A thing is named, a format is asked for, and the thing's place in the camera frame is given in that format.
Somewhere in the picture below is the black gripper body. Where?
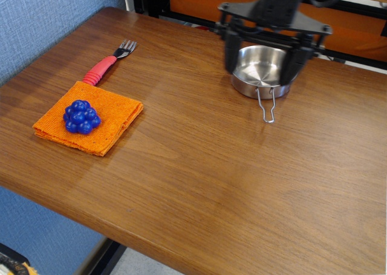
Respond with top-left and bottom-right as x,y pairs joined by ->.
215,0 -> 333,53

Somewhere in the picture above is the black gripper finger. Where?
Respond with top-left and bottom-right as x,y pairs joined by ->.
279,44 -> 314,85
224,30 -> 242,73

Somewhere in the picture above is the blue toy grape bunch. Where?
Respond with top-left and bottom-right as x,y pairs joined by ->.
63,100 -> 101,135

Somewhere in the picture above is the folded orange cloth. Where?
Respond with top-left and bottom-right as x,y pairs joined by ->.
33,82 -> 143,156

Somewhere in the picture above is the orange object at corner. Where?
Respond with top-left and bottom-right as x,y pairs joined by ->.
17,264 -> 38,275

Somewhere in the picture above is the steel bowl with wire handle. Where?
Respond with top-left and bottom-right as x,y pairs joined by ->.
231,45 -> 291,123

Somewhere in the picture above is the orange panel with black frame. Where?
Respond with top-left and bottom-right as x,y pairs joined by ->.
133,0 -> 386,70

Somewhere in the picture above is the fork with red handle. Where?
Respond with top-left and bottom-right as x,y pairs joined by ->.
82,40 -> 137,86

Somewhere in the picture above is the black table leg frame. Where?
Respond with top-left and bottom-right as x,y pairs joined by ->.
74,238 -> 126,274

